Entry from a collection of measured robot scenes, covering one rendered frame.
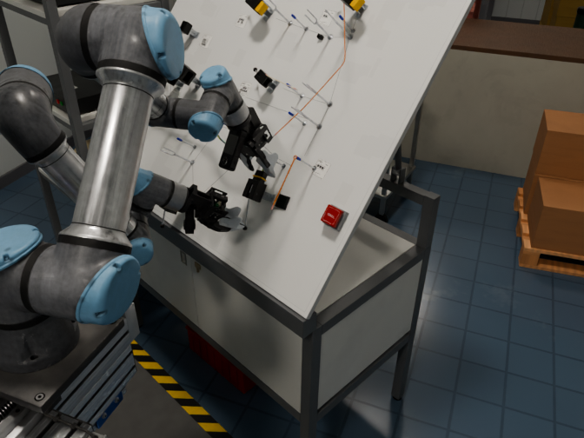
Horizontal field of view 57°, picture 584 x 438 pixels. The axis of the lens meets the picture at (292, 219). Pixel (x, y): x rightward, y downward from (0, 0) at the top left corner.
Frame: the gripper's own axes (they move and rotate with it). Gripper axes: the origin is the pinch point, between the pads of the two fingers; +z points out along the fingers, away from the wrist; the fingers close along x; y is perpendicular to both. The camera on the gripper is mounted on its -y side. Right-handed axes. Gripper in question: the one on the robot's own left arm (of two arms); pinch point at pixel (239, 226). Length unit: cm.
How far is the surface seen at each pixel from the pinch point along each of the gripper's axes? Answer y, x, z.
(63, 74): -36, 75, -48
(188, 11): 0, 96, -17
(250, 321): -26.0, -13.8, 21.8
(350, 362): -14, -27, 53
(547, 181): 27, 92, 200
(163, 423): -100, -22, 31
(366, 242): 5, 9, 51
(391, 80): 53, 22, 16
